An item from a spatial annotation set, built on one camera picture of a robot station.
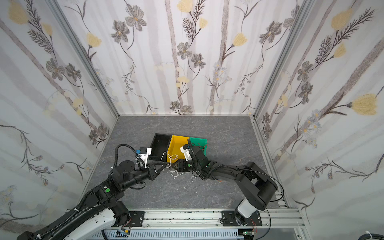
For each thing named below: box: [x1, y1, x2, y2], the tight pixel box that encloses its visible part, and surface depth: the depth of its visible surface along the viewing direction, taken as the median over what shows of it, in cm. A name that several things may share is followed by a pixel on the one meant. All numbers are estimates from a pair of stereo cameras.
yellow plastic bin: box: [167, 135, 190, 163], surface depth 81 cm
